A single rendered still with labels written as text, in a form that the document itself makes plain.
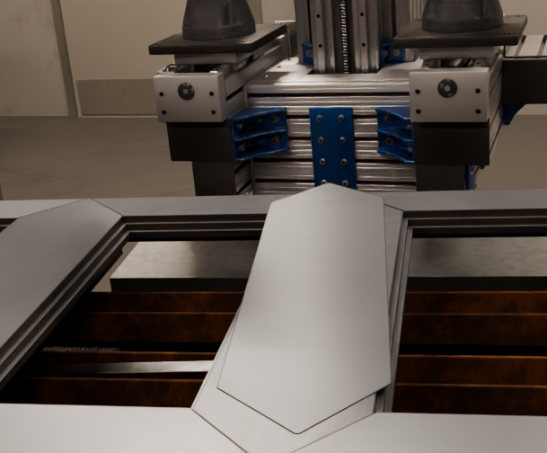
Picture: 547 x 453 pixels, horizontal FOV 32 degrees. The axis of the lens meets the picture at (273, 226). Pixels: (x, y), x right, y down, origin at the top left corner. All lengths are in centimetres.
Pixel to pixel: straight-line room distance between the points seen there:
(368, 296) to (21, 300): 45
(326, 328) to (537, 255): 69
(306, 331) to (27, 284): 42
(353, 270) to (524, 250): 56
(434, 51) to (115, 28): 420
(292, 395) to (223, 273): 75
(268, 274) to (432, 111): 58
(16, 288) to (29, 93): 502
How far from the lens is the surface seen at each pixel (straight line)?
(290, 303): 115
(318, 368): 101
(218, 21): 191
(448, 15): 179
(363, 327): 108
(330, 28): 197
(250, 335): 109
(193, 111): 183
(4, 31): 630
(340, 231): 137
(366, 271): 123
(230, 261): 174
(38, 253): 142
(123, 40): 584
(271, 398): 96
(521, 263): 167
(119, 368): 132
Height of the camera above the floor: 134
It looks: 20 degrees down
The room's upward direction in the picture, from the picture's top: 5 degrees counter-clockwise
